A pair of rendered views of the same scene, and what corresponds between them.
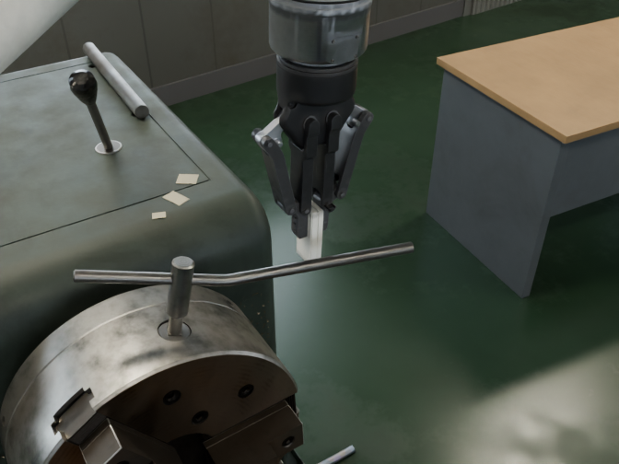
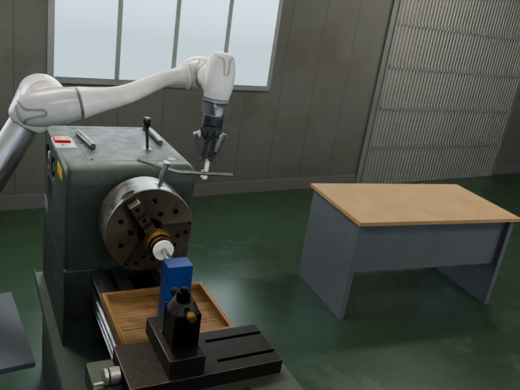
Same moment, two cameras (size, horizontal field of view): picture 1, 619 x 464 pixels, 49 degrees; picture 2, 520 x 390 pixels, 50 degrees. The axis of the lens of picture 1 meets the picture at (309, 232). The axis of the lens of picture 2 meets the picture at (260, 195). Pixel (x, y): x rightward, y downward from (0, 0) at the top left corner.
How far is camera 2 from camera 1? 1.36 m
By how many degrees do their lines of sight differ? 18
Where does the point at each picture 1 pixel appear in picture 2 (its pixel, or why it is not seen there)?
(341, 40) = (218, 110)
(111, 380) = (140, 189)
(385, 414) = not seen: hidden behind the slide
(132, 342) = (147, 184)
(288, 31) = (206, 105)
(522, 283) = (340, 309)
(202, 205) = (174, 164)
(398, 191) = (285, 261)
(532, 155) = (347, 234)
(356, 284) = (248, 297)
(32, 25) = (147, 91)
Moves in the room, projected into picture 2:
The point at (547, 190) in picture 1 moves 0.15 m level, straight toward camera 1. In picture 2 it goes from (353, 252) to (344, 261)
